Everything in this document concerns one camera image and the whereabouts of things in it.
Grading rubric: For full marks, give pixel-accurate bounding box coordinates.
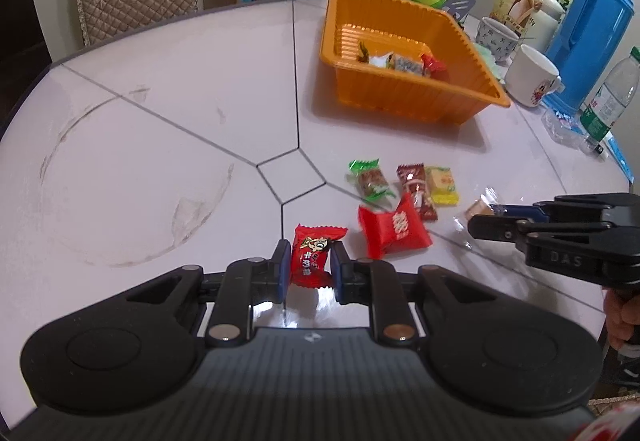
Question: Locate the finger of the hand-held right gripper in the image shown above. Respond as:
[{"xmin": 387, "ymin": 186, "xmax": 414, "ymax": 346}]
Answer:
[
  {"xmin": 467, "ymin": 214, "xmax": 608, "ymax": 254},
  {"xmin": 487, "ymin": 194, "xmax": 621, "ymax": 223}
]

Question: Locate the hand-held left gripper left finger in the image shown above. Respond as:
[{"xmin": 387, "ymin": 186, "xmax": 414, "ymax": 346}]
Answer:
[{"xmin": 117, "ymin": 239, "xmax": 293, "ymax": 348}]

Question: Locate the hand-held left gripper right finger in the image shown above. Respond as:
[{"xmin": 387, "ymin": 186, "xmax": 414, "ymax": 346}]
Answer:
[{"xmin": 330, "ymin": 241, "xmax": 503, "ymax": 347}]

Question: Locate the brown candy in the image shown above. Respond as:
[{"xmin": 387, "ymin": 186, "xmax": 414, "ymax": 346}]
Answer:
[{"xmin": 462, "ymin": 186, "xmax": 501, "ymax": 224}]

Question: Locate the red candy with white print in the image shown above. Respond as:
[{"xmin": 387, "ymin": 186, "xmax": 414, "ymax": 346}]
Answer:
[{"xmin": 290, "ymin": 223, "xmax": 349, "ymax": 289}]

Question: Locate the yellow candy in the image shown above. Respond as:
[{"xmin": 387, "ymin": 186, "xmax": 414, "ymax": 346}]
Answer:
[{"xmin": 425, "ymin": 165, "xmax": 460, "ymax": 207}]

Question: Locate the red snack packet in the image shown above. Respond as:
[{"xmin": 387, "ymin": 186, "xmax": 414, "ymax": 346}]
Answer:
[{"xmin": 357, "ymin": 194, "xmax": 434, "ymax": 260}]

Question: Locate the dark red candy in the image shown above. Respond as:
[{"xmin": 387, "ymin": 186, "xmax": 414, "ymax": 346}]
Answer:
[{"xmin": 396, "ymin": 162, "xmax": 440, "ymax": 222}]

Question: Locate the green candy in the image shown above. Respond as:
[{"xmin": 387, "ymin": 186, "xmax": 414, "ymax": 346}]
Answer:
[{"xmin": 347, "ymin": 158, "xmax": 397, "ymax": 202}]

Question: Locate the orange plastic tray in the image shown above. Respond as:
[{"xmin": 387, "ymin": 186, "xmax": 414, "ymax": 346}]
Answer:
[{"xmin": 319, "ymin": 0, "xmax": 512, "ymax": 126}]

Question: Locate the red candy with gold print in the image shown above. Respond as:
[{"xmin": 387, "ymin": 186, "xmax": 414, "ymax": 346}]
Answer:
[{"xmin": 420, "ymin": 54, "xmax": 447, "ymax": 78}]

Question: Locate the grey-blue snack wrapper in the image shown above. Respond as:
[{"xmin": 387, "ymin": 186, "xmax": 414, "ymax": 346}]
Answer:
[{"xmin": 356, "ymin": 41, "xmax": 396, "ymax": 69}]

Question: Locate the person's right hand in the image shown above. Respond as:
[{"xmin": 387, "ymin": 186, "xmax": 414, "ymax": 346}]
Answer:
[{"xmin": 602, "ymin": 288, "xmax": 640, "ymax": 352}]

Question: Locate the white cartoon mug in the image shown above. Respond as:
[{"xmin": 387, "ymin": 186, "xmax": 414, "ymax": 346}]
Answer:
[{"xmin": 504, "ymin": 44, "xmax": 563, "ymax": 108}]

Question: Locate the clear water bottle green label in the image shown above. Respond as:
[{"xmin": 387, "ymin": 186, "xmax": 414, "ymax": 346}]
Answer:
[{"xmin": 580, "ymin": 46, "xmax": 640, "ymax": 149}]

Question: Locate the green cloth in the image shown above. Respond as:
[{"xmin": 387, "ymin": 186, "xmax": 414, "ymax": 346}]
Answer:
[{"xmin": 470, "ymin": 41, "xmax": 507, "ymax": 83}]

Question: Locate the patterned white mug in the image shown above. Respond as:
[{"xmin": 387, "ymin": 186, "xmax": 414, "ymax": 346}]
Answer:
[{"xmin": 474, "ymin": 16, "xmax": 521, "ymax": 64}]

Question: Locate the blue thermos jug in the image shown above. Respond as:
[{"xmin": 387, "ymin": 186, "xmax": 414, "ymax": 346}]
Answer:
[{"xmin": 542, "ymin": 0, "xmax": 636, "ymax": 114}]

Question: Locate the grey phone stand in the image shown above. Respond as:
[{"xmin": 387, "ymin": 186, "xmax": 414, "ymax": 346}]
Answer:
[{"xmin": 442, "ymin": 0, "xmax": 475, "ymax": 24}]

